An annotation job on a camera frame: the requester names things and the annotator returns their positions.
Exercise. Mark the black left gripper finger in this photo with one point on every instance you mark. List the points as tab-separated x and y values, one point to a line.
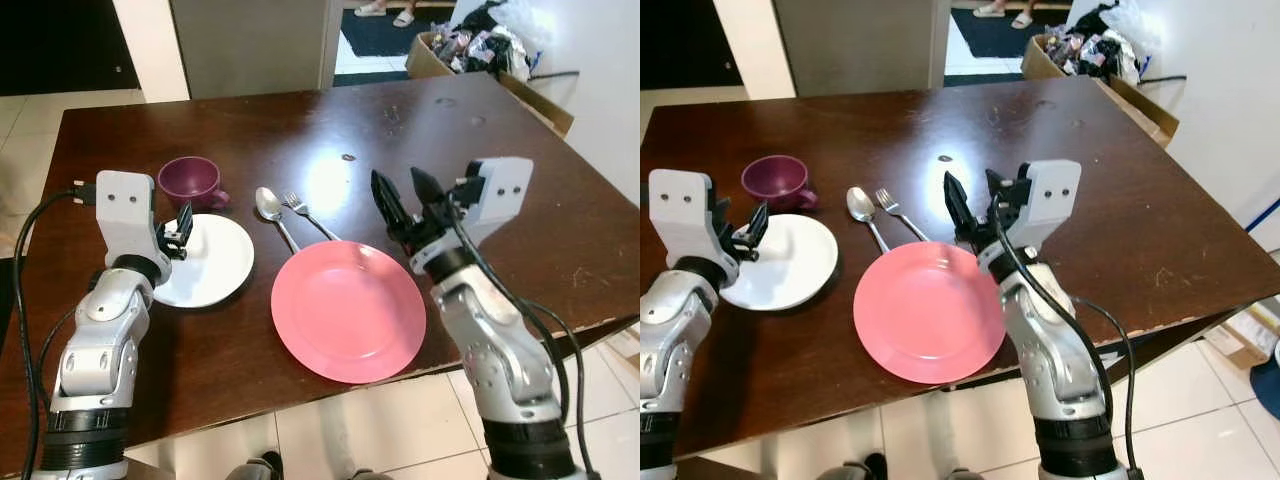
759	222
186	220

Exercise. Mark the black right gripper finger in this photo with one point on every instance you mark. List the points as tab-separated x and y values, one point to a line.
1002	192
390	205
964	210
430	192

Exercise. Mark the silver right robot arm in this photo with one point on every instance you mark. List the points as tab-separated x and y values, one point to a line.
500	360
1060	360

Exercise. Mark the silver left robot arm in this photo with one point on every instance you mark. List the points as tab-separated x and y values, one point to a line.
668	340
100	340

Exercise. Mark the purple cup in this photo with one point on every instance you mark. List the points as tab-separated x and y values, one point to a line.
775	180
190	180

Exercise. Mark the silver metal fork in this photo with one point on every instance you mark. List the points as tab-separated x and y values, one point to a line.
898	213
305	213

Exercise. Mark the silver metal spoon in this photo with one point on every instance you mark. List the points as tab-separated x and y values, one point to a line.
268	203
861	204

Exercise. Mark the pink plate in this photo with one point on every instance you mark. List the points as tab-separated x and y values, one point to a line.
345	315
925	315

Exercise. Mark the brown cardboard box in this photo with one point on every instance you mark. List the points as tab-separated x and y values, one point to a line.
540	100
1145	105

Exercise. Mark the dark blue door mat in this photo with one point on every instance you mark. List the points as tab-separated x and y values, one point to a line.
385	35
1000	35

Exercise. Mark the person's sandalled feet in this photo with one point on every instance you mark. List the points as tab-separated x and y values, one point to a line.
1005	12
385	12

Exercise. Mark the grey door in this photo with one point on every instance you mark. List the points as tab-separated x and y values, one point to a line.
860	45
250	45

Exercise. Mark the clear plastic bag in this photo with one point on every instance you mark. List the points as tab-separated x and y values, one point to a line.
520	25
1135	25

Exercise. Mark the dark grey left robot leg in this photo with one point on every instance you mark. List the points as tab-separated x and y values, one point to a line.
868	468
255	468

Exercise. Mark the dark grey robot leg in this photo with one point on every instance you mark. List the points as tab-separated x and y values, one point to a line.
255	468
868	468
370	476

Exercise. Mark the dark grey right robot leg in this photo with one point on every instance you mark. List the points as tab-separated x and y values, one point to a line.
370	476

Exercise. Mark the small cardboard box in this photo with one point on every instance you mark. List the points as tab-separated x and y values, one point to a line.
1245	335

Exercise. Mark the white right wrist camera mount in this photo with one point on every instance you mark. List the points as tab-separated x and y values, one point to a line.
500	190
1055	190

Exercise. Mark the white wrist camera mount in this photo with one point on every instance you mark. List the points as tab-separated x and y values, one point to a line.
680	205
1055	190
125	205
500	190

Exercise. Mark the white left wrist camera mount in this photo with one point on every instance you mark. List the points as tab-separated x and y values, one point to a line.
680	205
125	205

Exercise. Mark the white door frame post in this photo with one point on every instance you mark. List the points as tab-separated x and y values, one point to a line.
150	50
755	50

